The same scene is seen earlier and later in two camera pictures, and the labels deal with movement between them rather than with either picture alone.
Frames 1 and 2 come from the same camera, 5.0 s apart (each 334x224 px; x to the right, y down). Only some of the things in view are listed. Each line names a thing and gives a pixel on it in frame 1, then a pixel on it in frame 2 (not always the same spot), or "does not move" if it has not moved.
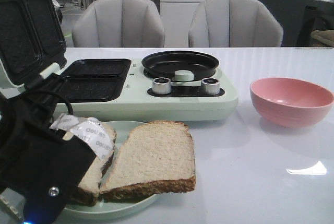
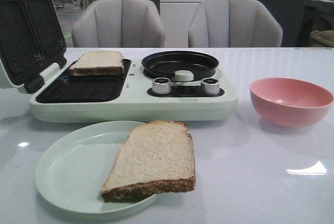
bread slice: [87, 193] -> [98, 63]
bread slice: [155, 157] does not move
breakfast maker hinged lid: [32, 40] does not move
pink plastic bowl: [290, 102] does not move
